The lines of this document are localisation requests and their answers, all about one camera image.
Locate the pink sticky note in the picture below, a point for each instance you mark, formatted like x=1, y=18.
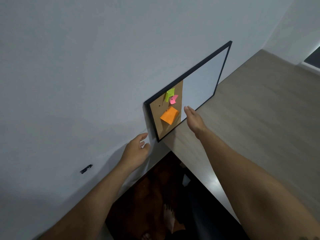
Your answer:
x=173, y=99

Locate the person's left hand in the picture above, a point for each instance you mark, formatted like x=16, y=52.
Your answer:
x=133, y=152

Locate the person's right forearm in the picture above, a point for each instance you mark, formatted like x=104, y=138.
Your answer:
x=255, y=187

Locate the person's right hand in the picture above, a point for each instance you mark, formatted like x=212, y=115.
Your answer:
x=195, y=121

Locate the person's right fingers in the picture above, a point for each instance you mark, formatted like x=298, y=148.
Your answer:
x=189, y=111

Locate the green sticky note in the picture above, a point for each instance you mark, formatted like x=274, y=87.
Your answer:
x=169, y=94

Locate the orange sticky note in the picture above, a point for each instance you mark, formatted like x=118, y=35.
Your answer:
x=170, y=115

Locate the person's left thumb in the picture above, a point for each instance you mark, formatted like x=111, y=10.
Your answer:
x=145, y=147

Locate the black framed cork whiteboard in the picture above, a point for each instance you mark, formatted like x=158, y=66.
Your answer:
x=197, y=84

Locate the person's left forearm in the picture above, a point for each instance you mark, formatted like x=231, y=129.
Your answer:
x=92, y=204

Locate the person's foot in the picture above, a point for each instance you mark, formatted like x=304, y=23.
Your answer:
x=169, y=218

